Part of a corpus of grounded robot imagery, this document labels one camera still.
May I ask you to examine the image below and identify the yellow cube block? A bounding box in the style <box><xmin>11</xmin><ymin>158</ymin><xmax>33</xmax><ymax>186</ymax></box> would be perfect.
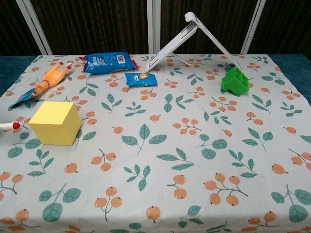
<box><xmin>28</xmin><ymin>101</ymin><xmax>83</xmax><ymax>146</ymax></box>

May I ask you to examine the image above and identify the white marker with red cap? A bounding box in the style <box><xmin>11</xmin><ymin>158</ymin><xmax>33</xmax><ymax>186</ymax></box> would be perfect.
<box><xmin>0</xmin><ymin>122</ymin><xmax>21</xmax><ymax>134</ymax></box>

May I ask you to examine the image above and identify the floral leaf and berry tablecloth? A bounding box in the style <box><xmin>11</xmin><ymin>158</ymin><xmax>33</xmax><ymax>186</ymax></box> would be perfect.
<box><xmin>0</xmin><ymin>53</ymin><xmax>311</xmax><ymax>233</ymax></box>

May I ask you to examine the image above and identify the small blue snack packet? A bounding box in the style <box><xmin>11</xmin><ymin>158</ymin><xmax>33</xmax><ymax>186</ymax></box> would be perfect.
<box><xmin>124</xmin><ymin>71</ymin><xmax>158</xmax><ymax>87</ymax></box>

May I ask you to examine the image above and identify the large blue snack bag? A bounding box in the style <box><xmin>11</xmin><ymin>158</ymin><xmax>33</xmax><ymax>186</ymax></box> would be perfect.
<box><xmin>79</xmin><ymin>50</ymin><xmax>139</xmax><ymax>75</ymax></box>

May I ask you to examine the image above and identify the green plastic building block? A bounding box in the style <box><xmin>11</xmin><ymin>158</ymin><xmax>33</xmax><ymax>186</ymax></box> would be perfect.
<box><xmin>220</xmin><ymin>66</ymin><xmax>251</xmax><ymax>96</ymax></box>

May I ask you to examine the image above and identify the white folding stand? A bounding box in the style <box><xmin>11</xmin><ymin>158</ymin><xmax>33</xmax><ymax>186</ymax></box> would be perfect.
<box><xmin>145</xmin><ymin>12</ymin><xmax>244</xmax><ymax>73</ymax></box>

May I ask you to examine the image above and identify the dark brown curtain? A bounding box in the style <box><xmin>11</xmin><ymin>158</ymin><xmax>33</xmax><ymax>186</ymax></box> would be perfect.
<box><xmin>0</xmin><ymin>0</ymin><xmax>311</xmax><ymax>57</ymax></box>

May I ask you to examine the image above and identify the orange rubber chicken toy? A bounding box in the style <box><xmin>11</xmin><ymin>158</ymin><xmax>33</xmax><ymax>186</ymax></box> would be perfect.
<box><xmin>33</xmin><ymin>62</ymin><xmax>73</xmax><ymax>96</ymax></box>

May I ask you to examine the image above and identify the dark blue wrapper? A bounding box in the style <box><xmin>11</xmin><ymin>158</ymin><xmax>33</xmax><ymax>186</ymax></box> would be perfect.
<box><xmin>9</xmin><ymin>87</ymin><xmax>36</xmax><ymax>109</ymax></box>

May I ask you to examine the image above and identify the white upright frame post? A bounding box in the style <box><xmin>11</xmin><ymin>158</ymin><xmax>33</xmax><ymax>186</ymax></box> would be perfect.
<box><xmin>146</xmin><ymin>0</ymin><xmax>162</xmax><ymax>54</ymax></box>

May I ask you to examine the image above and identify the white slanted frame post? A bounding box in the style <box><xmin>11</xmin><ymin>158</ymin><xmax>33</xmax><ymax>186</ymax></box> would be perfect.
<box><xmin>240</xmin><ymin>0</ymin><xmax>267</xmax><ymax>54</ymax></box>
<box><xmin>16</xmin><ymin>0</ymin><xmax>53</xmax><ymax>56</ymax></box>

